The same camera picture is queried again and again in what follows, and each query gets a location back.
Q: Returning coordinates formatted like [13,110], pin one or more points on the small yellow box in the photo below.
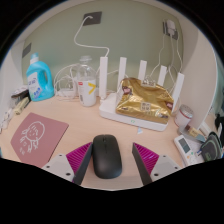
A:
[21,106]

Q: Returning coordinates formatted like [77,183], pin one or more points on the pink mouse pad with drawing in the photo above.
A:
[36,136]

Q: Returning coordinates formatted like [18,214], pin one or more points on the gold foil snack bag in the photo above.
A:
[143,100]

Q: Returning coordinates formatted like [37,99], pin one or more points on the grey wall socket plate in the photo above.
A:
[95,17]

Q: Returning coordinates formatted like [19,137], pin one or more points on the white wall charger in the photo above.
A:
[170,28]

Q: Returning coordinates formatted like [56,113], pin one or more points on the black computer mouse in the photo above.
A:
[106,156]

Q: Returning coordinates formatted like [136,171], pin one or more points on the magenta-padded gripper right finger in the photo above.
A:
[165,165]

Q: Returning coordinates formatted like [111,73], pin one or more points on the clear plastic bottle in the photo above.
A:
[86,88]

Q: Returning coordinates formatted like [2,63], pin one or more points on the white router with antennas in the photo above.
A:
[110,111]

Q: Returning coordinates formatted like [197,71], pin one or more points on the blue detergent bottle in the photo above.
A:
[39,81]

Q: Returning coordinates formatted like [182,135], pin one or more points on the white device with screen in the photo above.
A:
[185,148]

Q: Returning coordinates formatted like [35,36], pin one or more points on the black zip pouch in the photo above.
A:
[211,148]

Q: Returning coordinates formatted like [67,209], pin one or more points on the small white round can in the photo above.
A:
[182,116]

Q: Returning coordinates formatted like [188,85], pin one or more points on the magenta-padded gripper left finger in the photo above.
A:
[58,165]

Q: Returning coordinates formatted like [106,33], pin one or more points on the grey blank wall plate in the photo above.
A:
[26,50]

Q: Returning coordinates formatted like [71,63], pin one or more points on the flat book stack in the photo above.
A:
[19,93]

